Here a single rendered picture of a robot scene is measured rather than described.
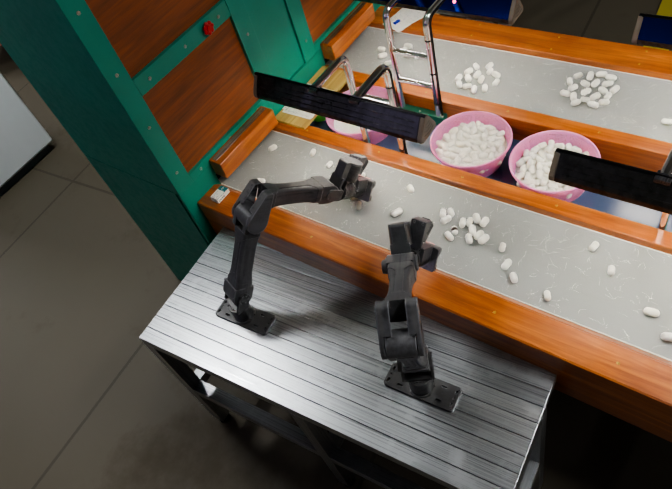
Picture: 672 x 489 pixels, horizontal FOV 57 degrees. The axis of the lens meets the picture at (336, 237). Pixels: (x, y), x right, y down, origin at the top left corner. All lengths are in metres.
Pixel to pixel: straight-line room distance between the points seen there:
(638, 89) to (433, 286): 1.00
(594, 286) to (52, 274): 2.68
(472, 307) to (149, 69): 1.15
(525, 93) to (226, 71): 1.03
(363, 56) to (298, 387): 1.41
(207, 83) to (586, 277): 1.31
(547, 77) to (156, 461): 2.05
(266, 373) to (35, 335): 1.74
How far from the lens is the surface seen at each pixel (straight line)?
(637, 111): 2.23
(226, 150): 2.20
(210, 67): 2.15
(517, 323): 1.67
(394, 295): 1.35
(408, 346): 1.32
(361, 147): 2.16
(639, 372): 1.63
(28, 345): 3.34
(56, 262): 3.60
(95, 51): 1.86
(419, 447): 1.65
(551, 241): 1.85
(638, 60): 2.39
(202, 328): 2.00
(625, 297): 1.76
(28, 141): 4.23
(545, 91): 2.31
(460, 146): 2.14
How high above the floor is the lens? 2.21
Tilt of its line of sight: 49 degrees down
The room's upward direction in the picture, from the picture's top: 21 degrees counter-clockwise
